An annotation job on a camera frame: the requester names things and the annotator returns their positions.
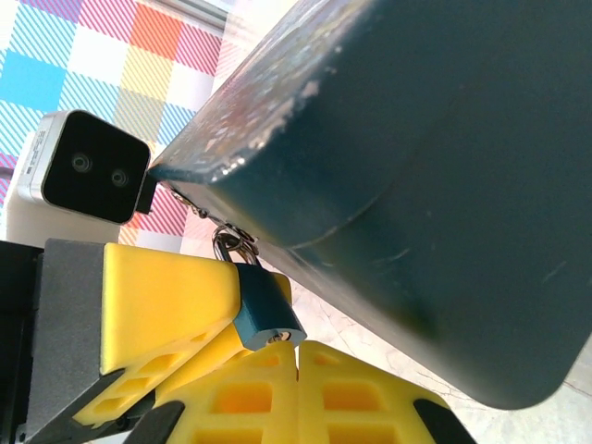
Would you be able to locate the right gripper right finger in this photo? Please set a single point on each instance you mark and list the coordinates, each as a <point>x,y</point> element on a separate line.
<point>365,402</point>

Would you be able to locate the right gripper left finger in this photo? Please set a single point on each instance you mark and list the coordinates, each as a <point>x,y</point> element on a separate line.
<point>250,407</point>

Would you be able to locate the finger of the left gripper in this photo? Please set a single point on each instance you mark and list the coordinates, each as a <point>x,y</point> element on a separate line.
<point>166,296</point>
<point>208,358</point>

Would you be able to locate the small blue padlock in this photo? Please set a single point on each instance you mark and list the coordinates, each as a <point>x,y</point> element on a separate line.
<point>263,305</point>

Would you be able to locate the starry night print tin box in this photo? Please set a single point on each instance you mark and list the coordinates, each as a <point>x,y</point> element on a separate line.
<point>416,185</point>

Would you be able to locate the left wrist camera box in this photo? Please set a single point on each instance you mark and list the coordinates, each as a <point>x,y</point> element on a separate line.
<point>92,166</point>

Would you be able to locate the aluminium corner post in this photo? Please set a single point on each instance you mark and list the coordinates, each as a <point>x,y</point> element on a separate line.
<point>213,13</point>

